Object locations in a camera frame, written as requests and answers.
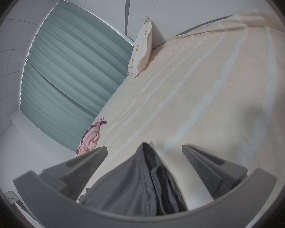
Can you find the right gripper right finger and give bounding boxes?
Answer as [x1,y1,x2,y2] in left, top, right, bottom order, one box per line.
[181,144,248,198]

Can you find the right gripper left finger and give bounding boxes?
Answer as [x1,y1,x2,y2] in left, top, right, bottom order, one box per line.
[41,146,108,200]

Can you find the black T-shirt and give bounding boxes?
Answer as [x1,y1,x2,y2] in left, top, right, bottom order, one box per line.
[78,142,188,217]

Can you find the bed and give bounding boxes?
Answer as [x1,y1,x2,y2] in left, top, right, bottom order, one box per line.
[76,0,285,217]

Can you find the pink garment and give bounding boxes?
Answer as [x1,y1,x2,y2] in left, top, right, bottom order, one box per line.
[76,118,105,157]

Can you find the blue-green curtain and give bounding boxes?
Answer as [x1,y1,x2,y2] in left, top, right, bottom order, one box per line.
[19,0,135,153]

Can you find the white printed pillow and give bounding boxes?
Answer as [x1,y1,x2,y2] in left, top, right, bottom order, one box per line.
[127,18,153,78]

